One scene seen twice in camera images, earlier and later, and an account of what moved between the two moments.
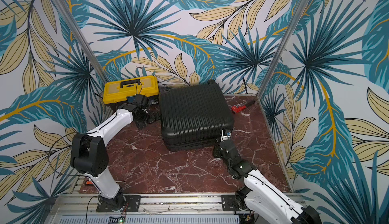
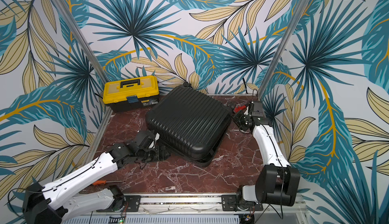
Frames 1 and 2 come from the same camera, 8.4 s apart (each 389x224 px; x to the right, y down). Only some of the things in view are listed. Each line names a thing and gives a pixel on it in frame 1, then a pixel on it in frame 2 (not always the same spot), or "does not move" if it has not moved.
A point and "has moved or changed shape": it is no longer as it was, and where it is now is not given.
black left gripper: [153, 116] -> [158, 156]
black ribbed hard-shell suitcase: [193, 117] has moved or changed shape
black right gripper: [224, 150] -> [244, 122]
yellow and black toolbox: [115, 91] does not move
